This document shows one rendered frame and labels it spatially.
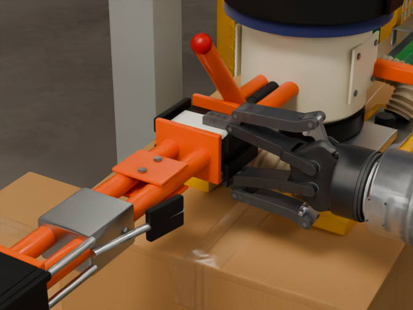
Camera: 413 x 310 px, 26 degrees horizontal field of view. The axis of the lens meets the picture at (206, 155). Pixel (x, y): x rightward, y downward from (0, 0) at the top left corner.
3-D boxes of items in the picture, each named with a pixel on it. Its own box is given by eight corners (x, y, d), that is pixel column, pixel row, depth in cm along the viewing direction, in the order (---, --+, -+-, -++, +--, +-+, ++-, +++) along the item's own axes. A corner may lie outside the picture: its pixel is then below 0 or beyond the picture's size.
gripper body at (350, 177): (365, 167, 86) (278, 144, 90) (358, 241, 90) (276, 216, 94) (393, 136, 92) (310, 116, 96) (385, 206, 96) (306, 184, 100)
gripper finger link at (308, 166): (313, 179, 92) (317, 168, 91) (221, 134, 96) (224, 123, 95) (329, 163, 95) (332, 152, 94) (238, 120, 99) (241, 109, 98)
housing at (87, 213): (83, 223, 90) (81, 184, 88) (139, 243, 87) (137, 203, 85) (37, 257, 85) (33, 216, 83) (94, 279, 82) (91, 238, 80)
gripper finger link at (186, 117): (225, 140, 96) (225, 134, 96) (170, 125, 99) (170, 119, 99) (238, 129, 99) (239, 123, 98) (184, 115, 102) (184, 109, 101)
